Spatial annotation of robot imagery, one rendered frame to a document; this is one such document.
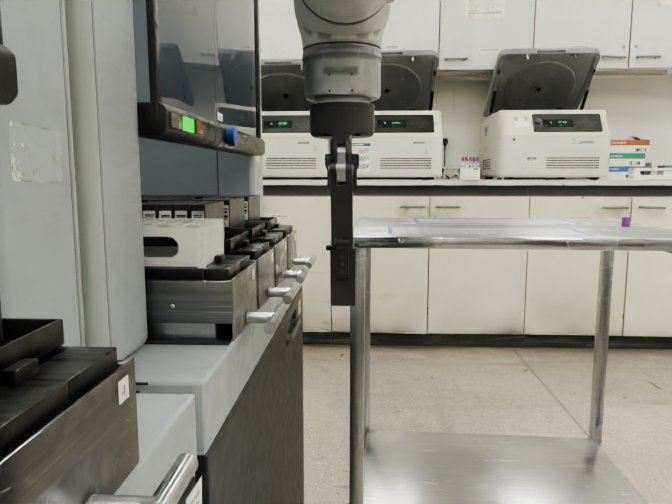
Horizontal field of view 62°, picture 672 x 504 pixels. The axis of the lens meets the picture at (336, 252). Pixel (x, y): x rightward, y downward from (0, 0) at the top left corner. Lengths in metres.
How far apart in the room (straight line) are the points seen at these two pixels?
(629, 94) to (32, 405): 3.83
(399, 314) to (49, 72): 2.69
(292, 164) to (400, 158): 0.56
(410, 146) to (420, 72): 0.49
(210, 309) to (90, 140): 0.22
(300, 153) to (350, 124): 2.35
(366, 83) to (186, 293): 0.30
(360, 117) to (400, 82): 2.69
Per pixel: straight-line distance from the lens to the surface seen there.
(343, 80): 0.64
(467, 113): 3.67
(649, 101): 4.01
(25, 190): 0.45
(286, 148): 2.99
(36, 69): 0.47
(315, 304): 3.05
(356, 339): 0.98
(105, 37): 0.58
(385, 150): 2.97
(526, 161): 3.08
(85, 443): 0.33
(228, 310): 0.64
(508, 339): 3.23
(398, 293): 3.02
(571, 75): 3.48
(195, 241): 0.65
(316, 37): 0.65
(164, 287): 0.65
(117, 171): 0.58
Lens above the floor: 0.92
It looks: 8 degrees down
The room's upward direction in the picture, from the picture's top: straight up
